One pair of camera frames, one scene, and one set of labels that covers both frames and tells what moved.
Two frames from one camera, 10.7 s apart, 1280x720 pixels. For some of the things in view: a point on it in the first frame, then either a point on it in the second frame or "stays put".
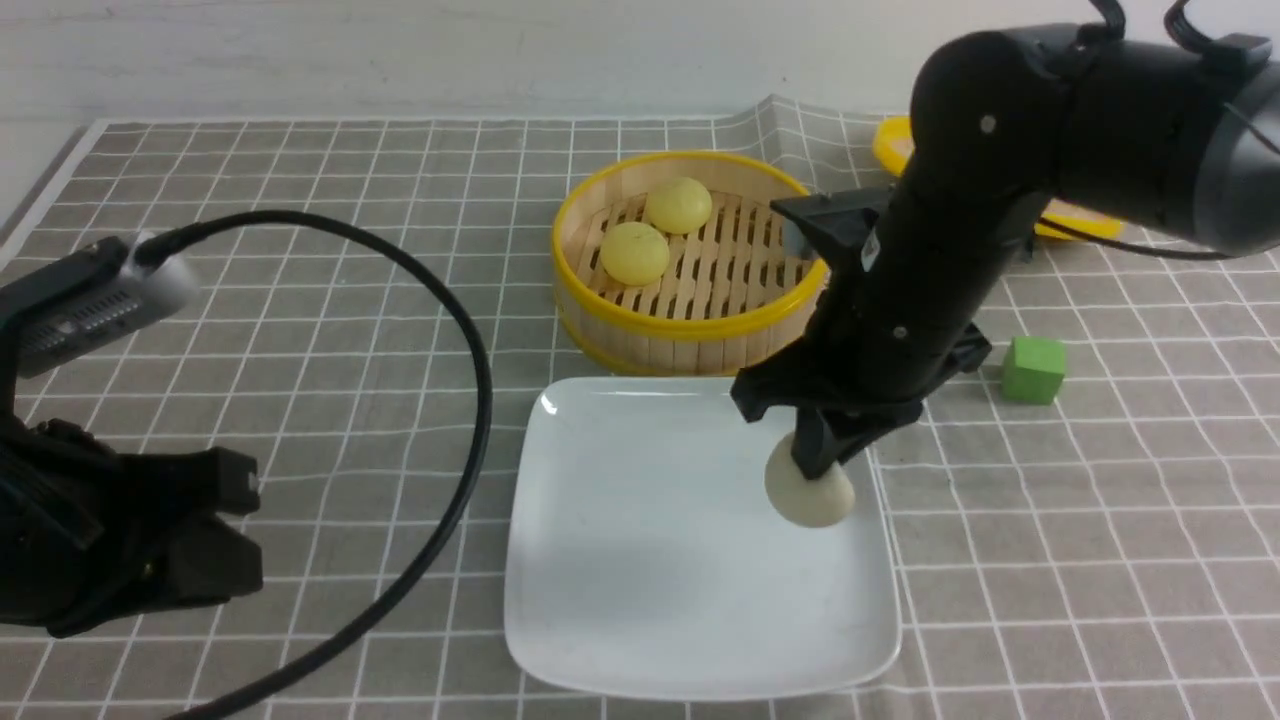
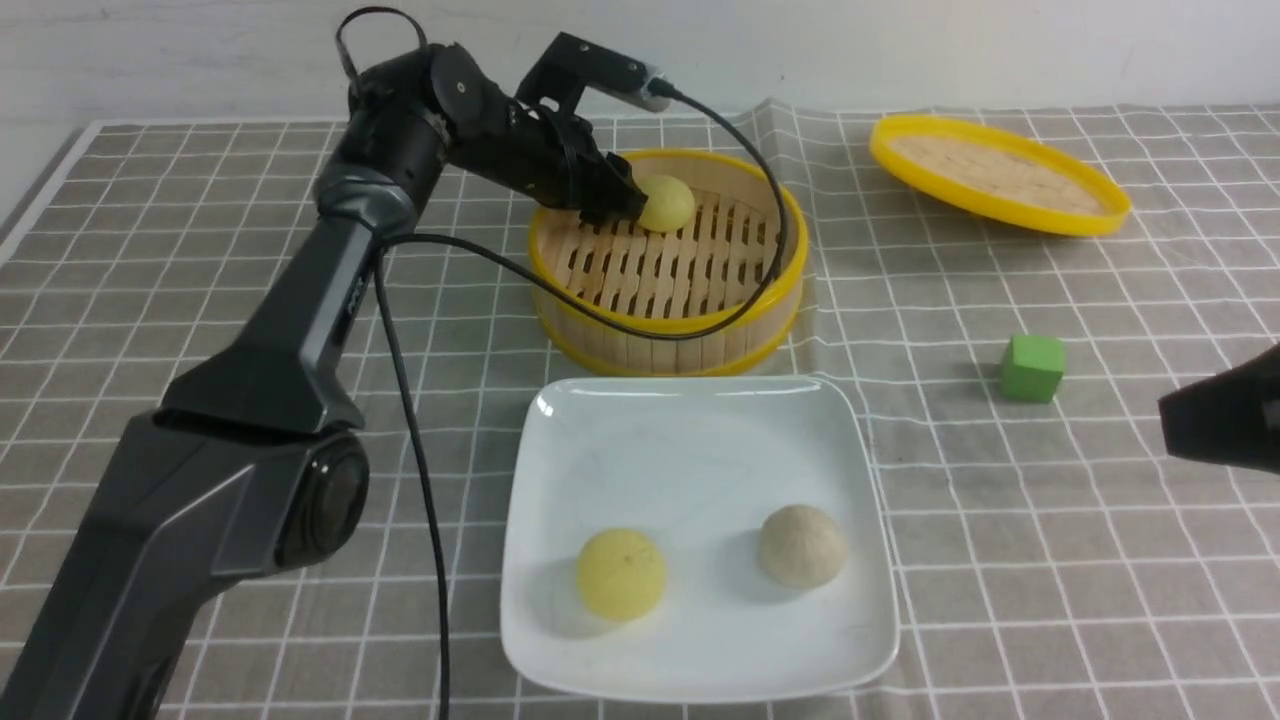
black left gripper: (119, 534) to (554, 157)
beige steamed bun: (806, 502) to (801, 547)
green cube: (1033, 369) stays put
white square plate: (644, 559) stays put
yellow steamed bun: (635, 253) to (621, 575)
